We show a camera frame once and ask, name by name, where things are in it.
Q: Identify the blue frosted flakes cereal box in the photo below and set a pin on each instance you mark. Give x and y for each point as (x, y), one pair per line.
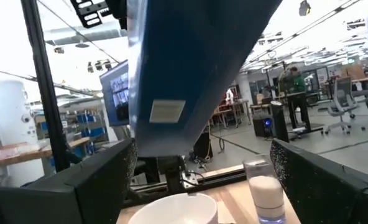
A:
(187, 62)

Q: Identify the wooden workbench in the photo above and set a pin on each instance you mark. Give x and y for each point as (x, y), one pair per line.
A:
(22, 152)

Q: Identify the black computer tower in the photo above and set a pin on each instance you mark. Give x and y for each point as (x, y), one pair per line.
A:
(262, 124)

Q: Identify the pale bowl with notched rim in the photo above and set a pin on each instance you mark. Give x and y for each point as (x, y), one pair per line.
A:
(174, 211)

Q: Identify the tall black column stand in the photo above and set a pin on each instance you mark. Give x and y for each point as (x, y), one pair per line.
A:
(278, 121)

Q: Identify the black aluminium frame rail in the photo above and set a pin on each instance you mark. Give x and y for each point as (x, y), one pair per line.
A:
(221, 179)

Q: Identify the black vertical frame post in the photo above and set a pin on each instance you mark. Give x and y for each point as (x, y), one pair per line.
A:
(44, 93)

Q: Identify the clear glass with milk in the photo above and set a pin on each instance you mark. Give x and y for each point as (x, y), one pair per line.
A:
(266, 196)

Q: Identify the person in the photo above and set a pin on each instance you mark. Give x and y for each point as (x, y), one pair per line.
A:
(299, 84)

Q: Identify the brown cardboard box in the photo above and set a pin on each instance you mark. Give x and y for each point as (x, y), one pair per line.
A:
(353, 71)

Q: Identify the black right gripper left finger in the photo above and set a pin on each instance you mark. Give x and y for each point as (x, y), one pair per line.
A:
(62, 199)

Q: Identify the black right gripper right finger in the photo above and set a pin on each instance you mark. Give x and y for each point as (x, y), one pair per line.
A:
(327, 196)

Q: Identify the flat computer monitor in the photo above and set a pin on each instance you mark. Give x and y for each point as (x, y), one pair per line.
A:
(115, 93)

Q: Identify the black standing desk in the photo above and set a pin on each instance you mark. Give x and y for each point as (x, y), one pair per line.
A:
(300, 96)

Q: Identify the black slotted bracket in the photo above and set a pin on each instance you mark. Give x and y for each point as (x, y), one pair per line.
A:
(89, 14)

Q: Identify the grey office chair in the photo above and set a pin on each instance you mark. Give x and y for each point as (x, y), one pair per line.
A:
(342, 93)

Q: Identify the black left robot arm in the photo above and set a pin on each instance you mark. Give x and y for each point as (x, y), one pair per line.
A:
(171, 174)

